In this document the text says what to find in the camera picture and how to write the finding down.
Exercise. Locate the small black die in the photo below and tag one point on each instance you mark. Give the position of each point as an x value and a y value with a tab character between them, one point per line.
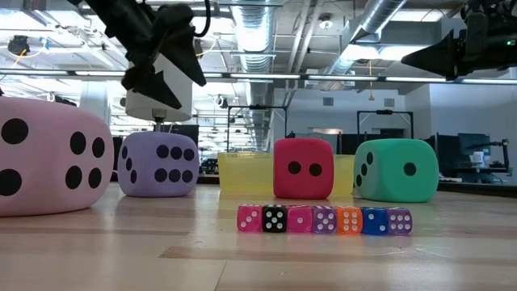
268	226

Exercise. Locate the small orange translucent die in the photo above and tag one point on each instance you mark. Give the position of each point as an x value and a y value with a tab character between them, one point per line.
350	230

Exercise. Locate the white pillar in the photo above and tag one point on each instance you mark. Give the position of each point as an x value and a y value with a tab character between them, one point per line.
97	109

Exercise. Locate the red foam die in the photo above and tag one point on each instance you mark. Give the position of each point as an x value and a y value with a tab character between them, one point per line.
303	149

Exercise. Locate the teal foam die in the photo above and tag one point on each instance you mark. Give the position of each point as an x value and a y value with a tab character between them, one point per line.
396	186

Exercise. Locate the black metal rack frame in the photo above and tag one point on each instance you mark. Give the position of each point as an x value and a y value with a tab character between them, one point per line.
383	112

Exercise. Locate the small blue translucent die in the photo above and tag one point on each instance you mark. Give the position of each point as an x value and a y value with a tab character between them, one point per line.
375	222

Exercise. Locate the black ceiling device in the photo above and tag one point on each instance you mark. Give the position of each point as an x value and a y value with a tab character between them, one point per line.
18	44

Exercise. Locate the black computer monitor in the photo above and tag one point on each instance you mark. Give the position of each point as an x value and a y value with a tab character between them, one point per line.
190	128
472	141
446	153

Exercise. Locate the pink foam die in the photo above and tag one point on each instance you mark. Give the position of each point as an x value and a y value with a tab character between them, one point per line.
44	161

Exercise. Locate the white ceiling sensor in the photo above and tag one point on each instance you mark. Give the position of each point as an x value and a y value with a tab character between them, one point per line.
326	22

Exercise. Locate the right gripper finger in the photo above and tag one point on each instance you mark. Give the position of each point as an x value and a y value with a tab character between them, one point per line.
440	56

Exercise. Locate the long ceiling light strip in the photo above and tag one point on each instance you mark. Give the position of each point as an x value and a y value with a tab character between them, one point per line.
343	77

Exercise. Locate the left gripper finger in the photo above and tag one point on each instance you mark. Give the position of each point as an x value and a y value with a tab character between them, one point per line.
149	87
187	52

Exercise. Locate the yellow translucent plastic tray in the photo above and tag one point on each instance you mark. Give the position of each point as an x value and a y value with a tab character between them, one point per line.
242	174

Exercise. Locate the small purple translucent die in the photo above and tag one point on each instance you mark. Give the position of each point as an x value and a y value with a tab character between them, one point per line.
400	230
324	227

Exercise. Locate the white shade table lamp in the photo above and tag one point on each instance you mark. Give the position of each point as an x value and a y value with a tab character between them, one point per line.
139	110

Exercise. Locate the white cup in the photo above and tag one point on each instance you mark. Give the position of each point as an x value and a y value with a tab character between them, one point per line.
478	158

